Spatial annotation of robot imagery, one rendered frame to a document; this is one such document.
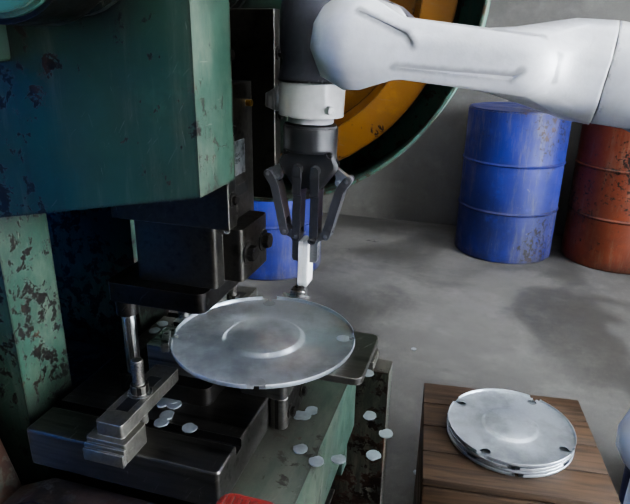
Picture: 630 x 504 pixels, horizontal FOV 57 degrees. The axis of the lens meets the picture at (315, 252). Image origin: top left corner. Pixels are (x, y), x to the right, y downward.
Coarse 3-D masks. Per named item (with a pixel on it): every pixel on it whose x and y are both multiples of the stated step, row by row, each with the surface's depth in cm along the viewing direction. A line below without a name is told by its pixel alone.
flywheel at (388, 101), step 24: (408, 0) 103; (432, 0) 99; (456, 0) 98; (360, 96) 111; (384, 96) 107; (408, 96) 105; (336, 120) 114; (360, 120) 109; (384, 120) 108; (360, 144) 111
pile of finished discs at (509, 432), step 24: (456, 408) 143; (480, 408) 143; (504, 408) 142; (528, 408) 143; (552, 408) 143; (456, 432) 134; (480, 432) 134; (504, 432) 133; (528, 432) 133; (552, 432) 134; (480, 456) 127; (504, 456) 126; (528, 456) 127; (552, 456) 127
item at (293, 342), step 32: (192, 320) 97; (224, 320) 97; (256, 320) 96; (288, 320) 98; (320, 320) 98; (192, 352) 87; (224, 352) 87; (256, 352) 86; (288, 352) 87; (320, 352) 88; (224, 384) 79; (288, 384) 79
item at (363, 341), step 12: (360, 336) 93; (372, 336) 93; (360, 348) 90; (372, 348) 90; (348, 360) 86; (360, 360) 86; (336, 372) 83; (348, 372) 83; (360, 372) 83; (300, 384) 96; (348, 384) 82; (264, 396) 90; (276, 396) 89; (288, 396) 90; (300, 396) 96; (276, 408) 90; (288, 408) 91; (276, 420) 90; (288, 420) 92
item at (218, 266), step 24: (240, 96) 83; (240, 120) 84; (240, 144) 85; (240, 168) 86; (240, 192) 87; (240, 216) 88; (264, 216) 89; (144, 240) 83; (168, 240) 82; (192, 240) 81; (216, 240) 81; (240, 240) 82; (264, 240) 89; (144, 264) 85; (168, 264) 84; (192, 264) 82; (216, 264) 82; (240, 264) 83; (216, 288) 83
